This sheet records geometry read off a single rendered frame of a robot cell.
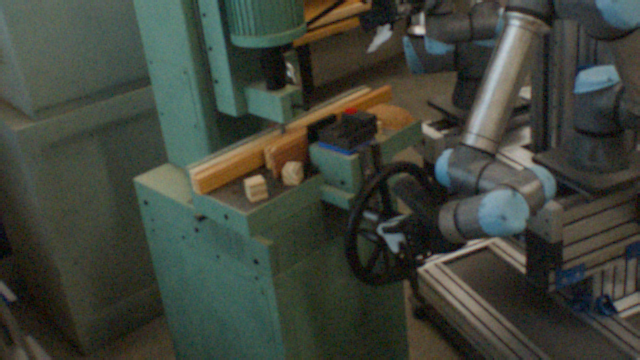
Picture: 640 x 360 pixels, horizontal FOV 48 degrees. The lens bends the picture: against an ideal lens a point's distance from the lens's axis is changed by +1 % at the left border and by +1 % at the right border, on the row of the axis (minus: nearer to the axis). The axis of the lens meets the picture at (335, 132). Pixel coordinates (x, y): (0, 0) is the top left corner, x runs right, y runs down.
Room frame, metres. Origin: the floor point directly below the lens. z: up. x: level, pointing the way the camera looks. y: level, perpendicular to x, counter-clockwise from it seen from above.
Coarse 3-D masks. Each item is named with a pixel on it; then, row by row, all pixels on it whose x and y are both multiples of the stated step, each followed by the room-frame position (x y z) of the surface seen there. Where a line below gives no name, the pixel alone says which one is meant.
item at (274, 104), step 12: (252, 84) 1.67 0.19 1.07; (264, 84) 1.66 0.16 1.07; (252, 96) 1.64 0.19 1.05; (264, 96) 1.61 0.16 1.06; (276, 96) 1.57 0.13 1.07; (288, 96) 1.58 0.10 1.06; (300, 96) 1.61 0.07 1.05; (252, 108) 1.65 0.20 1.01; (264, 108) 1.61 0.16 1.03; (276, 108) 1.58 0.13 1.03; (288, 108) 1.58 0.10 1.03; (276, 120) 1.58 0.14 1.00; (288, 120) 1.58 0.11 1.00
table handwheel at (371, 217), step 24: (384, 168) 1.36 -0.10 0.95; (408, 168) 1.40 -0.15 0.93; (360, 192) 1.32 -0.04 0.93; (384, 192) 1.36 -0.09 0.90; (432, 192) 1.45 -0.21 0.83; (360, 216) 1.29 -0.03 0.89; (384, 216) 1.37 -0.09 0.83; (384, 240) 1.35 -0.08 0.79; (360, 264) 1.28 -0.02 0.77; (408, 264) 1.39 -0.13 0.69
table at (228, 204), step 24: (408, 144) 1.69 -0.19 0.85; (264, 168) 1.54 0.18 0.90; (192, 192) 1.47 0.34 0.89; (216, 192) 1.44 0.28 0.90; (240, 192) 1.43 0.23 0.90; (288, 192) 1.41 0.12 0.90; (312, 192) 1.46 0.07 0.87; (336, 192) 1.44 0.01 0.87; (216, 216) 1.41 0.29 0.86; (240, 216) 1.34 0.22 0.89; (264, 216) 1.36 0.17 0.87
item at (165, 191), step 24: (168, 168) 1.81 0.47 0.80; (144, 192) 1.74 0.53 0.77; (168, 192) 1.67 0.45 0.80; (168, 216) 1.66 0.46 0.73; (192, 216) 1.57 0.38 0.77; (336, 216) 1.50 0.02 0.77; (216, 240) 1.50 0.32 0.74; (240, 240) 1.43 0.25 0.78; (264, 240) 1.38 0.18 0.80; (288, 240) 1.39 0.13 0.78; (312, 240) 1.44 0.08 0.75; (264, 264) 1.37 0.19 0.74; (288, 264) 1.39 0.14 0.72
